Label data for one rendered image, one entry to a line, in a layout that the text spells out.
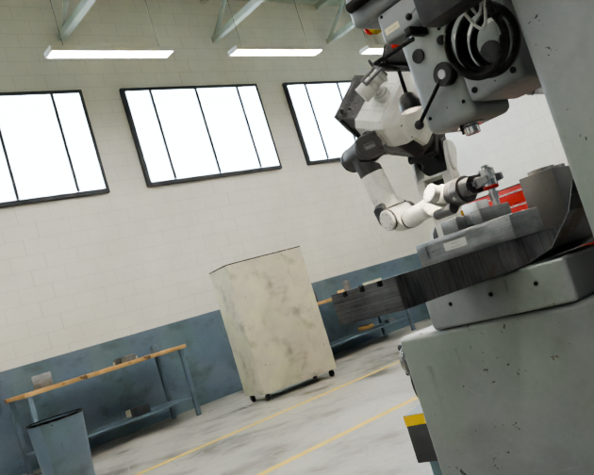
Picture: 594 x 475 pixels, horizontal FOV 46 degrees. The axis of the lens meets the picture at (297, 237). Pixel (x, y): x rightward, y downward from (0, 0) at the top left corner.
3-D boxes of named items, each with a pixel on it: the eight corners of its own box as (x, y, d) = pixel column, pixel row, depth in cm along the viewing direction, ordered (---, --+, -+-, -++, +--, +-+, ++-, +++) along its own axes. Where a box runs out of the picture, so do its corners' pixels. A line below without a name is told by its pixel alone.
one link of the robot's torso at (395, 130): (368, 172, 295) (318, 125, 272) (400, 104, 302) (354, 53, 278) (424, 180, 274) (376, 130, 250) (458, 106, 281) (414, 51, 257)
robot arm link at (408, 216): (421, 221, 241) (391, 239, 257) (442, 213, 246) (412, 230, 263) (407, 194, 242) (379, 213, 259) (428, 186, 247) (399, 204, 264)
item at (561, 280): (432, 332, 218) (420, 294, 220) (495, 305, 241) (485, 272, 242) (577, 302, 180) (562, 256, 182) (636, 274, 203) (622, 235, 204)
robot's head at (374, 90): (365, 101, 264) (352, 87, 259) (384, 80, 263) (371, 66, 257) (373, 107, 260) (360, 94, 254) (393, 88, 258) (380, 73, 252)
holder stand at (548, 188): (536, 232, 236) (517, 175, 238) (559, 224, 253) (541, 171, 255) (569, 221, 228) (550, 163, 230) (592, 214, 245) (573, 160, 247)
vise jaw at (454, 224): (443, 236, 208) (439, 222, 208) (473, 227, 218) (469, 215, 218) (459, 230, 203) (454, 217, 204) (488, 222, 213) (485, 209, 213)
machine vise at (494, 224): (421, 267, 216) (410, 233, 217) (451, 258, 226) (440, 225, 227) (516, 238, 190) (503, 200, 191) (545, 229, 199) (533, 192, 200)
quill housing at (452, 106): (427, 138, 216) (395, 40, 219) (467, 133, 229) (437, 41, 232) (476, 113, 202) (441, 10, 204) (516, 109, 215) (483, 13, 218)
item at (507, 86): (469, 104, 201) (440, 20, 203) (516, 100, 216) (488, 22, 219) (525, 75, 186) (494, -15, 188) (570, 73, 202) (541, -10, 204)
